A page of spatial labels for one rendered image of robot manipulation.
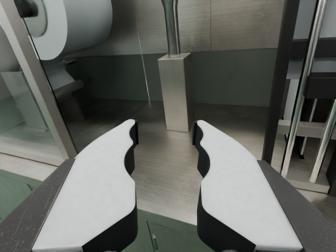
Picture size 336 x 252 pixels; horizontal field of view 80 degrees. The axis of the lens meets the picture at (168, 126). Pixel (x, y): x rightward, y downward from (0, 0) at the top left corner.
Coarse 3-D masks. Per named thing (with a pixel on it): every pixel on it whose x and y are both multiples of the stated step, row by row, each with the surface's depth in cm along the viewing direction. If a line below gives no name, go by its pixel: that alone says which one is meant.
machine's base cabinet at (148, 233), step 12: (0, 180) 82; (12, 180) 77; (0, 192) 89; (12, 192) 84; (24, 192) 78; (0, 204) 98; (12, 204) 91; (0, 216) 109; (144, 228) 57; (156, 228) 55; (168, 228) 52; (144, 240) 61; (156, 240) 58; (168, 240) 55; (180, 240) 53; (192, 240) 51
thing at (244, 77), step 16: (272, 48) 75; (144, 64) 98; (192, 64) 90; (208, 64) 87; (224, 64) 84; (240, 64) 82; (256, 64) 80; (272, 64) 78; (208, 80) 90; (224, 80) 88; (240, 80) 85; (256, 80) 83; (272, 80) 81; (288, 80) 78; (160, 96) 104; (208, 96) 94; (224, 96) 91; (240, 96) 88; (256, 96) 86
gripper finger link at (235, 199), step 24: (192, 144) 12; (216, 144) 10; (240, 144) 10; (216, 168) 8; (240, 168) 8; (216, 192) 7; (240, 192) 7; (264, 192) 7; (216, 216) 6; (240, 216) 6; (264, 216) 6; (216, 240) 7; (240, 240) 6; (264, 240) 6; (288, 240) 6
